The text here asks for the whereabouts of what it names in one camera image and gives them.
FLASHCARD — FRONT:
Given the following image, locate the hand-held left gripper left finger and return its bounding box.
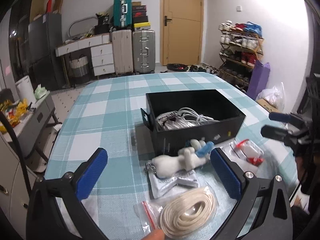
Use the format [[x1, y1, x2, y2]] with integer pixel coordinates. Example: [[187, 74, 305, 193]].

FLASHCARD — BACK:
[[26, 147, 108, 240]]

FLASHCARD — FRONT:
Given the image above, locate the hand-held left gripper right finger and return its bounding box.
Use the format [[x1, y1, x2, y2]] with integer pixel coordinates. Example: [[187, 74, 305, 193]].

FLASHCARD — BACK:
[[210, 147, 293, 240]]

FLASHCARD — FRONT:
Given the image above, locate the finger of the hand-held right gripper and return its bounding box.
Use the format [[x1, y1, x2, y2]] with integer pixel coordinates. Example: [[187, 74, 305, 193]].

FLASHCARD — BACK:
[[269, 112, 304, 127], [260, 125, 300, 148]]

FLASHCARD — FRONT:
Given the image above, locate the clear bag red white item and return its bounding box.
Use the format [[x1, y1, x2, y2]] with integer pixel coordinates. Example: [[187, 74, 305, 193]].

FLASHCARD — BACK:
[[224, 139, 265, 167]]

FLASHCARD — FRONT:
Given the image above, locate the blue white plush toy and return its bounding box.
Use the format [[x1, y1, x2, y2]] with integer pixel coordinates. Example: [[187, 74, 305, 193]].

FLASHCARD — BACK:
[[185, 139, 214, 159]]

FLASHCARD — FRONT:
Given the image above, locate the small white printed packet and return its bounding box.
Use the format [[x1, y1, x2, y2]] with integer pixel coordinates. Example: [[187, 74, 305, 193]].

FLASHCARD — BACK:
[[175, 169, 198, 188]]

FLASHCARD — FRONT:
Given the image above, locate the bagged cream rope coil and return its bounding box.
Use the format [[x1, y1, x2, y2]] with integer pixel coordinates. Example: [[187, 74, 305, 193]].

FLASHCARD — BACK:
[[134, 186, 220, 240]]

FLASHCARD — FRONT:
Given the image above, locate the large white printed packet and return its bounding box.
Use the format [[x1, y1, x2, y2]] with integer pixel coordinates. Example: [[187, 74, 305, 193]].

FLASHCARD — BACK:
[[147, 173, 183, 201]]

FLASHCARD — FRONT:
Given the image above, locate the person's left hand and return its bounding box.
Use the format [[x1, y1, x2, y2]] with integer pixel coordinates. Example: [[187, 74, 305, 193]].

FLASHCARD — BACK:
[[140, 230, 165, 240]]

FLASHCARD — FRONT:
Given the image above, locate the printed cardboard box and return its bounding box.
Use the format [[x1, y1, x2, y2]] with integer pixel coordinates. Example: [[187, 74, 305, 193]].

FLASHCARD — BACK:
[[256, 99, 279, 113]]

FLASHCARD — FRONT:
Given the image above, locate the white plastic bag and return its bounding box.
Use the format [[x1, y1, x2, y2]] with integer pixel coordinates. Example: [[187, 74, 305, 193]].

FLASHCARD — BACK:
[[255, 82, 286, 112]]

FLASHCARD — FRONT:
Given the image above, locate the purple bag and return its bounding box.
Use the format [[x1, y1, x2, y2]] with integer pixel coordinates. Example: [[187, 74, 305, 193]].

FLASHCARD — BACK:
[[246, 60, 271, 101]]

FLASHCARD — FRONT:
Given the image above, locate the wooden shoe rack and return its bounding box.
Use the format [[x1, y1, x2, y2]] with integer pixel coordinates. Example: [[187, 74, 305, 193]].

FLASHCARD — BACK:
[[218, 29, 265, 93]]

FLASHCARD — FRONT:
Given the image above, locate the grey side cabinet with legs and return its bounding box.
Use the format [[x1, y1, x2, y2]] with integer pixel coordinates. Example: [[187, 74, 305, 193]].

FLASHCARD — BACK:
[[7, 94, 62, 164]]

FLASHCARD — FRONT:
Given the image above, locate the grey cabinet with knobs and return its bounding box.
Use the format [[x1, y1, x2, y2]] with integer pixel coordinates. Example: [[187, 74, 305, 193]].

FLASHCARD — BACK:
[[0, 132, 35, 240]]

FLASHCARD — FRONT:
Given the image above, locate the shoe rack with shoes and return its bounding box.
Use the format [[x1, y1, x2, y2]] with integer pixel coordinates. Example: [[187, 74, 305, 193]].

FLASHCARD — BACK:
[[219, 21, 263, 90]]

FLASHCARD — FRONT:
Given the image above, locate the heap of loose shoes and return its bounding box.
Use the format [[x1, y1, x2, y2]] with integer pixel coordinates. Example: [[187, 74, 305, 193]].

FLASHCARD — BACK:
[[186, 64, 221, 76]]

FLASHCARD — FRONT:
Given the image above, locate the green plastic bag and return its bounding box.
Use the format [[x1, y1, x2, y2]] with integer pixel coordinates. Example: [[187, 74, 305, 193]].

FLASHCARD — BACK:
[[34, 84, 51, 100]]

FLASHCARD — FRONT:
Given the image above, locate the yellow plastic bag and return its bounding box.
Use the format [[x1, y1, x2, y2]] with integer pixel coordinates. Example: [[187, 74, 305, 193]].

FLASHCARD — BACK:
[[0, 99, 32, 133]]

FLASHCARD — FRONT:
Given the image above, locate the woven laundry basket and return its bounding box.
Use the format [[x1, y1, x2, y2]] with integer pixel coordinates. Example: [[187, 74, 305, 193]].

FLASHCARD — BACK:
[[69, 54, 90, 84]]

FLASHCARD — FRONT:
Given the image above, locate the black round basket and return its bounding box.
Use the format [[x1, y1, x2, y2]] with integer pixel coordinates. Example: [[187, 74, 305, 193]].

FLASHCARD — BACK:
[[166, 63, 187, 73]]

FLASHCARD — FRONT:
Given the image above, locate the white desk with drawers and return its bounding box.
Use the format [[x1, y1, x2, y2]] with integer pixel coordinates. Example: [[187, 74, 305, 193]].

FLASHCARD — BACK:
[[55, 33, 114, 81]]

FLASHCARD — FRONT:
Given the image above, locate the wooden door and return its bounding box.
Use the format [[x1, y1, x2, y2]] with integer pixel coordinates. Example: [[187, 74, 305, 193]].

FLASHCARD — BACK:
[[160, 0, 204, 66]]

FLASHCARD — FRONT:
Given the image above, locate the beige suitcase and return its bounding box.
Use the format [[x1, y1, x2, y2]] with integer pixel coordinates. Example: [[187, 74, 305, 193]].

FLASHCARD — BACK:
[[112, 29, 134, 75]]

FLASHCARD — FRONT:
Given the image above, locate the dark grey fridge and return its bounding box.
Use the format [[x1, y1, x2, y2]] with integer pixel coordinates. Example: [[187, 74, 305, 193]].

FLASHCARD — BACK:
[[28, 13, 63, 91]]

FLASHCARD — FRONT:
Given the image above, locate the silver suitcase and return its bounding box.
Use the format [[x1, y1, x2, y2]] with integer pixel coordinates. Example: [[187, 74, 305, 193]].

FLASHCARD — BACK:
[[132, 29, 156, 75]]

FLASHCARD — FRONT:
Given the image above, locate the desk clutter pile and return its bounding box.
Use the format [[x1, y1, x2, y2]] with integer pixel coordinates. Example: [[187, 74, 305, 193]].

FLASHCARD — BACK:
[[64, 27, 97, 43]]

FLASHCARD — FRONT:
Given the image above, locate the dark glass cabinet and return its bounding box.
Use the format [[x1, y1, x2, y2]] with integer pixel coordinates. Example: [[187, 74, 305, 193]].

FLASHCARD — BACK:
[[9, 0, 48, 87]]

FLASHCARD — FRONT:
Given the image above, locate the yellow black shoe box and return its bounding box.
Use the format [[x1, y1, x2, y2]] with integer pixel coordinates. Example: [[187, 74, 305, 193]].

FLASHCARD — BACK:
[[134, 22, 151, 32]]

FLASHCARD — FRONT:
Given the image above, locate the black paper bag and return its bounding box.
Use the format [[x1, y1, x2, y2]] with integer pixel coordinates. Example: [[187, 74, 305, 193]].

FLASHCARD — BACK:
[[96, 12, 110, 26]]

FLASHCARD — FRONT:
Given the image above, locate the teal suitcase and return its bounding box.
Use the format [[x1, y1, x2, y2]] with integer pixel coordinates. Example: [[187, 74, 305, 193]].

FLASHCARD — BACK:
[[114, 0, 132, 28]]

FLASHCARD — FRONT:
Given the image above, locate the open cardboard box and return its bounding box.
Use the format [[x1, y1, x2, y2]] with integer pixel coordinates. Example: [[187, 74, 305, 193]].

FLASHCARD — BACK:
[[53, 0, 64, 14]]

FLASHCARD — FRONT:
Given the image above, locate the bundle of white cables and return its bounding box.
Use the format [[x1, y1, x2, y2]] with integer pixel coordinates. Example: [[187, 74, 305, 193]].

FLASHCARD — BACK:
[[155, 107, 220, 131]]

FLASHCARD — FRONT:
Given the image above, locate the black cable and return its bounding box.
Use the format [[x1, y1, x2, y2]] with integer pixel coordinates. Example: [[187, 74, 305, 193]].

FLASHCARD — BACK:
[[0, 110, 44, 183]]

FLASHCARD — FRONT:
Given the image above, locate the oval mirror frame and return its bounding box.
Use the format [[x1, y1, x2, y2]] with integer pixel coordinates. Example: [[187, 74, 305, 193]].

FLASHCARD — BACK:
[[68, 16, 98, 38]]

